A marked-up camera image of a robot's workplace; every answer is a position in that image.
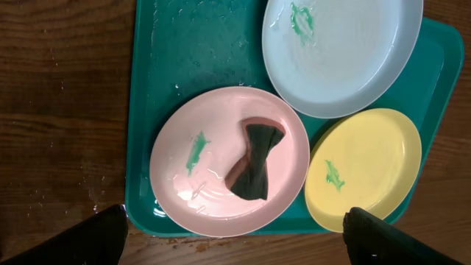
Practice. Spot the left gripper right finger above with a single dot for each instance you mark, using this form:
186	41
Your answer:
371	240

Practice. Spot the yellow plate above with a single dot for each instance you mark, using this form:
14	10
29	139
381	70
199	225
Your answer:
369	160

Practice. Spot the light blue plate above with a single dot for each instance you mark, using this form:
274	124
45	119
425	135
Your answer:
330	58

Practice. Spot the pink plate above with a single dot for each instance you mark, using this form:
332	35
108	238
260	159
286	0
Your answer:
200	143

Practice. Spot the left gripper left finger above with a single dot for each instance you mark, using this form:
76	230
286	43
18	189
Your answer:
99	239

